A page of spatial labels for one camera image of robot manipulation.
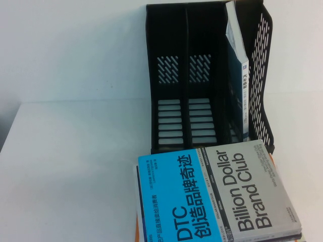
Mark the blue and grey book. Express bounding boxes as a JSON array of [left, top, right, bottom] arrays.
[[137, 139, 303, 242]]

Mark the navy robot cover book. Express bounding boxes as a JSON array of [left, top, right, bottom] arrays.
[[133, 164, 303, 242]]

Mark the white-spine dark blue book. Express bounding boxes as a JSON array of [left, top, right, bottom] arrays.
[[225, 2, 250, 142]]

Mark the black plastic book stand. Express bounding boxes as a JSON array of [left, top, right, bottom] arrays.
[[145, 0, 276, 155]]

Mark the orange and white book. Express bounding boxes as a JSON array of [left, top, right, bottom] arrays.
[[134, 153, 277, 242]]

